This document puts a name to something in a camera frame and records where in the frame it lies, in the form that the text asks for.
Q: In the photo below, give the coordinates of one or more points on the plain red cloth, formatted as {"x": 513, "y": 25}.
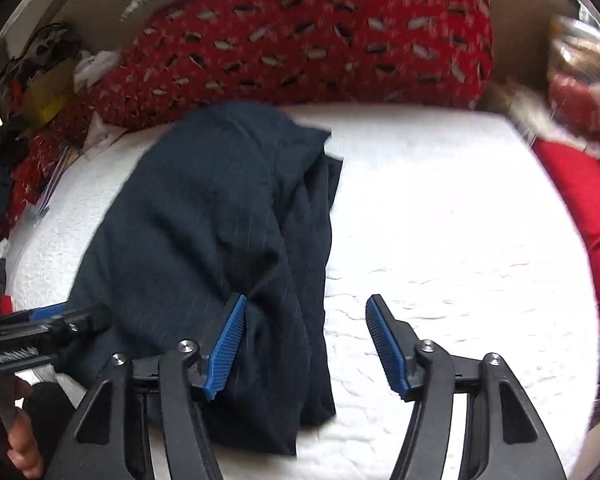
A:
{"x": 590, "y": 210}

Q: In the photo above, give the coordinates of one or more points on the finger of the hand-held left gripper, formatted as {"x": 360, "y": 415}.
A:
{"x": 80, "y": 321}

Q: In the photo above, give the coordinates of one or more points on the white bed cover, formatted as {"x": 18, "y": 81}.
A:
{"x": 430, "y": 210}

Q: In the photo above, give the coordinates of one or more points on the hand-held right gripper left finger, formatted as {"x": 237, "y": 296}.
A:
{"x": 225, "y": 355}

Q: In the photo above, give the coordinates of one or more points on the red and white blurred item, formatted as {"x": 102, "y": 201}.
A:
{"x": 585, "y": 90}

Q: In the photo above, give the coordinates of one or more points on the red patterned blanket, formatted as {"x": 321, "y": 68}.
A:
{"x": 305, "y": 45}

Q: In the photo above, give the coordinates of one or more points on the crumpled white cloth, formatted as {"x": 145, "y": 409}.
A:
{"x": 95, "y": 67}

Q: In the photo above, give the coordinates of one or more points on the person's left hand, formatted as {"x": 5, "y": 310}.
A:
{"x": 26, "y": 440}

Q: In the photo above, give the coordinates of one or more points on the dark navy garment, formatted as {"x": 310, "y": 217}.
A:
{"x": 195, "y": 210}

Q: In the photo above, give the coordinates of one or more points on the red patterned cloth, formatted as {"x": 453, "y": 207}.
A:
{"x": 45, "y": 160}

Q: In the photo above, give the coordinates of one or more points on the yellow box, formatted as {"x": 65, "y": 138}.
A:
{"x": 47, "y": 92}

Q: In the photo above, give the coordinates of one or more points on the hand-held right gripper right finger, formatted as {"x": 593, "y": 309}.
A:
{"x": 387, "y": 350}

